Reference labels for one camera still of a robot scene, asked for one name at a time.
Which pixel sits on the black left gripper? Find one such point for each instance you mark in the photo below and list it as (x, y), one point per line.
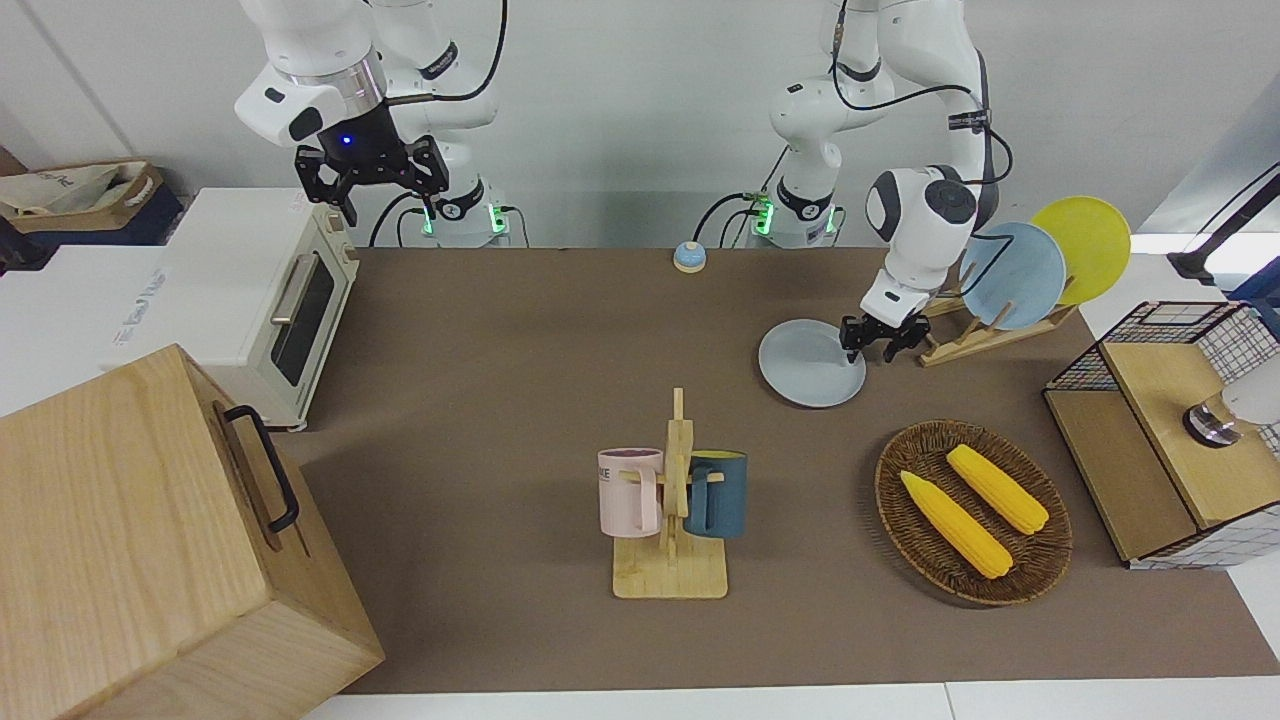
(882, 325)

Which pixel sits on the wooden mug tree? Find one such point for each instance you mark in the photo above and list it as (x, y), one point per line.
(670, 575)

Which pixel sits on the pink mug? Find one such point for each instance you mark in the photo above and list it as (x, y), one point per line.
(622, 495)

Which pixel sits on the blue bell on wooden base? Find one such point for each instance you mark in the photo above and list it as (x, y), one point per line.
(689, 258)

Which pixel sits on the brown wicker tray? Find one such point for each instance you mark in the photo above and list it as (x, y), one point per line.
(915, 540)

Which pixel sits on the wooden drawer cabinet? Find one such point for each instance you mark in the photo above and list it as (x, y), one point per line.
(120, 560)

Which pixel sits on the light blue plate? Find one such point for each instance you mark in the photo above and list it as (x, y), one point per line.
(1020, 275)

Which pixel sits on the wooden plate rack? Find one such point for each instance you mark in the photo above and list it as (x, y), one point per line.
(975, 345)

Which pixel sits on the dark blue bin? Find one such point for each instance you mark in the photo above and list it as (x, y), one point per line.
(150, 225)

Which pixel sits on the cardboard box with white bag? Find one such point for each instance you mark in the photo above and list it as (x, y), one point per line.
(70, 195)

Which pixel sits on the teal mug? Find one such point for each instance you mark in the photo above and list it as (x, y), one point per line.
(725, 500)

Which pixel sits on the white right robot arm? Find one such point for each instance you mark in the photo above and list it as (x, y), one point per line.
(320, 60)

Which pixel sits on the yellow plate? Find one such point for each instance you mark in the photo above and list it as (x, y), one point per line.
(1095, 245)

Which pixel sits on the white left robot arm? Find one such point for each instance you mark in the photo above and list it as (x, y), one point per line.
(925, 215)

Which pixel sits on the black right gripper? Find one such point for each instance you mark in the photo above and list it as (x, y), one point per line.
(358, 135)

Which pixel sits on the short yellow corn cob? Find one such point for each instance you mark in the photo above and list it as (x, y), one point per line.
(1000, 490)

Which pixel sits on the long yellow corn cob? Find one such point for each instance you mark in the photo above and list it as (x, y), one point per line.
(955, 522)

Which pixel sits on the gray plate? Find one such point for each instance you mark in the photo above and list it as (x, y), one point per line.
(800, 365)

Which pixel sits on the cream toaster oven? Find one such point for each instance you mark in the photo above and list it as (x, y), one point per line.
(230, 280)

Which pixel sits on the white cylinder with metal base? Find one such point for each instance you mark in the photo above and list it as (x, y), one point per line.
(1255, 400)

